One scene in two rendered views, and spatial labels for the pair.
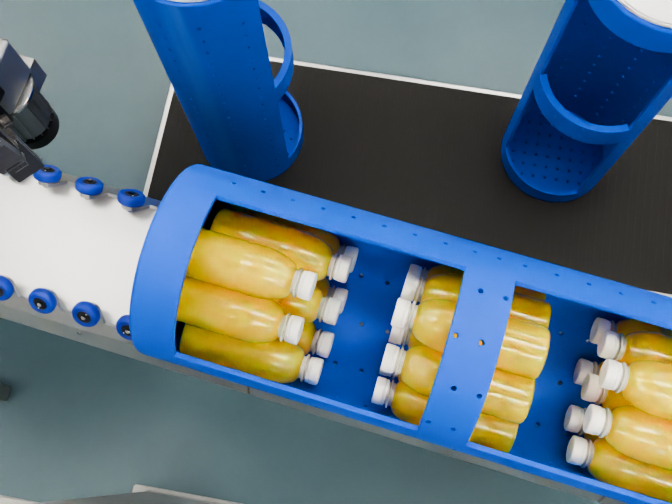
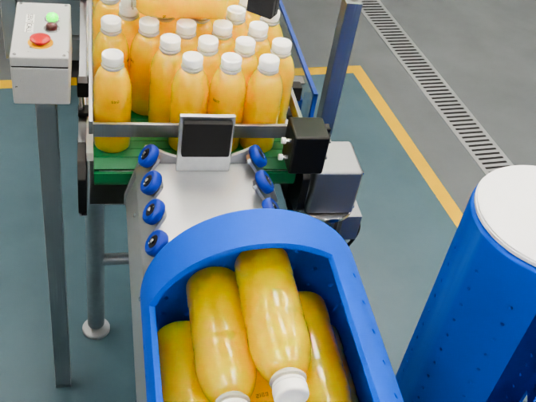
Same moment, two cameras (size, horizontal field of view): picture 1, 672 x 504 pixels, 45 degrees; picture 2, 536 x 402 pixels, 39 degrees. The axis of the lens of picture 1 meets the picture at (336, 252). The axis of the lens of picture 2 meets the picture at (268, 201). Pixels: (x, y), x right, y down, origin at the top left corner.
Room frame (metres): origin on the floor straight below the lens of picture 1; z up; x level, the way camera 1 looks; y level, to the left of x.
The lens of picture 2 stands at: (-0.10, -0.31, 1.84)
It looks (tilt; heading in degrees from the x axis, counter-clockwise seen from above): 41 degrees down; 53
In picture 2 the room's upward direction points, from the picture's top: 11 degrees clockwise
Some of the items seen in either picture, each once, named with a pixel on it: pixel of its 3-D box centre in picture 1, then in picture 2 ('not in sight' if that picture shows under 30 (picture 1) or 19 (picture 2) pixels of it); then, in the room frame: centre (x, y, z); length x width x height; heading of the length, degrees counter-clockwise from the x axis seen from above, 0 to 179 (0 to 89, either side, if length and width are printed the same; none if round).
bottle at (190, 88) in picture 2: not in sight; (188, 105); (0.49, 0.77, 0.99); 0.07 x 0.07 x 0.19
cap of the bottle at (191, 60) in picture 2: not in sight; (192, 60); (0.49, 0.77, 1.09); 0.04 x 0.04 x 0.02
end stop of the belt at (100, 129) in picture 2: not in sight; (199, 130); (0.49, 0.72, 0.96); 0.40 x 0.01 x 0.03; 159
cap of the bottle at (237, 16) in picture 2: not in sight; (236, 13); (0.66, 0.90, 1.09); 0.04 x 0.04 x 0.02
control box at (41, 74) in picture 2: not in sight; (43, 51); (0.26, 0.94, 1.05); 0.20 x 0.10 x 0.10; 69
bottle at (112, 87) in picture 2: not in sight; (112, 104); (0.35, 0.82, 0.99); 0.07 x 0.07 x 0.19
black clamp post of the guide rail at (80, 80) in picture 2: not in sight; (83, 96); (0.34, 0.93, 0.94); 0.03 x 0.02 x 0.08; 69
